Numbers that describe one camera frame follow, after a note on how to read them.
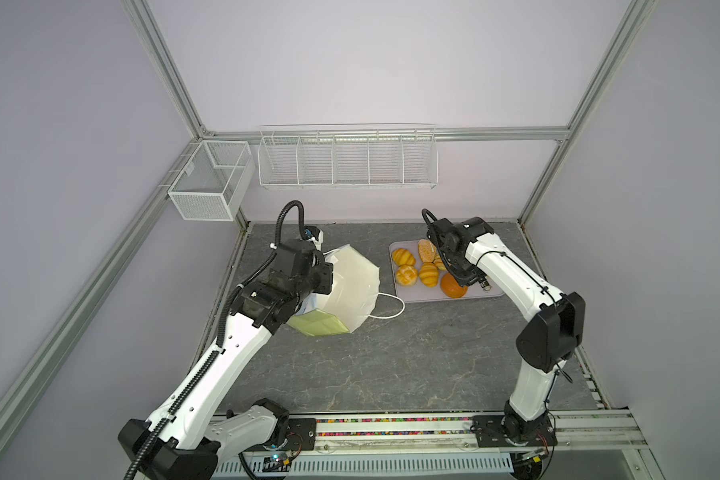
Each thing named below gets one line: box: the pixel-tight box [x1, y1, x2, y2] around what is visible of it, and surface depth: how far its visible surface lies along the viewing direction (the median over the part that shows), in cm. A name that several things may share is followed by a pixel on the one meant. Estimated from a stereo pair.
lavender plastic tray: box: [389, 240, 505, 303], surface depth 101 cm
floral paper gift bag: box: [288, 244, 381, 337], surface depth 80 cm
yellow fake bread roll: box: [392, 248, 417, 267], surface depth 107 cm
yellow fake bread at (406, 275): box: [396, 265, 418, 287], surface depth 102 cm
